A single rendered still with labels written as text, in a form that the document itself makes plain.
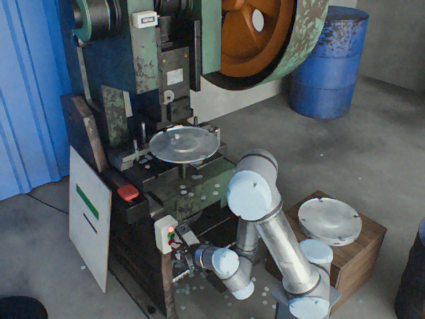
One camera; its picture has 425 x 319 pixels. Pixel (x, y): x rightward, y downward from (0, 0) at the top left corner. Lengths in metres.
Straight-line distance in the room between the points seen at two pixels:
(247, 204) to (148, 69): 0.64
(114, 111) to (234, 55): 0.58
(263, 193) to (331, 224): 0.95
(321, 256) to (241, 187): 0.45
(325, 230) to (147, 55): 1.09
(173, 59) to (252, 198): 0.72
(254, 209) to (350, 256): 0.90
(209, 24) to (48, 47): 1.31
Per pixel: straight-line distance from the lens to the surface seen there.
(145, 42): 1.38
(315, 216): 1.91
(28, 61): 2.55
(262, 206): 0.99
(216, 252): 1.23
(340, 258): 1.80
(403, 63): 4.67
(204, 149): 1.59
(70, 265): 2.29
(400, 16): 4.62
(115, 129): 1.79
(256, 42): 1.68
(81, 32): 1.40
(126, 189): 1.44
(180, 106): 1.56
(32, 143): 2.75
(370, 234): 1.96
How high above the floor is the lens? 1.61
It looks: 33 degrees down
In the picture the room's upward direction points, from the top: straight up
